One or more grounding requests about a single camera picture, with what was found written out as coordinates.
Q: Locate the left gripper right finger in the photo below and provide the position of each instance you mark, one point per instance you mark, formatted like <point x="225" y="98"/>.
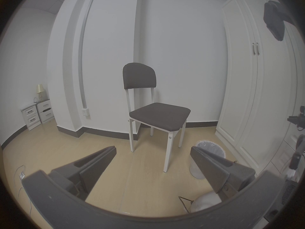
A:
<point x="214" y="170"/>

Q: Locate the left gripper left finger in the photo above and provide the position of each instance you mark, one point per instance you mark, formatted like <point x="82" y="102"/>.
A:
<point x="93" y="170"/>

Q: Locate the clear plastic bag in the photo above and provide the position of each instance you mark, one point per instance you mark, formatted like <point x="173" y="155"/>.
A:
<point x="214" y="148"/>

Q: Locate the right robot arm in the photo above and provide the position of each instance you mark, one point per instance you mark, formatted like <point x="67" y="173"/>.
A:
<point x="300" y="149"/>

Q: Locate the white trash bin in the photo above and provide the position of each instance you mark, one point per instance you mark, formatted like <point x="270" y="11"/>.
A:
<point x="196" y="170"/>

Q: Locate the white bedside table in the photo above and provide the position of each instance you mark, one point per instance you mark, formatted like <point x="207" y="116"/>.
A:
<point x="29" y="117"/>
<point x="45" y="111"/>

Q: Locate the dark grey white chair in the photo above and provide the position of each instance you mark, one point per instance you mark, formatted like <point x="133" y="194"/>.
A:
<point x="159" y="114"/>

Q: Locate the white wardrobe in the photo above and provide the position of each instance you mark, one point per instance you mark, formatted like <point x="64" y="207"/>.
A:
<point x="245" y="80"/>

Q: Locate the small table lamp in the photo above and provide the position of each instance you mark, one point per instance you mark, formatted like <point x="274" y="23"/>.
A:
<point x="39" y="89"/>

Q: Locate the white wall socket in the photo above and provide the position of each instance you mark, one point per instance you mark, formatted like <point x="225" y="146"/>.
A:
<point x="85" y="112"/>

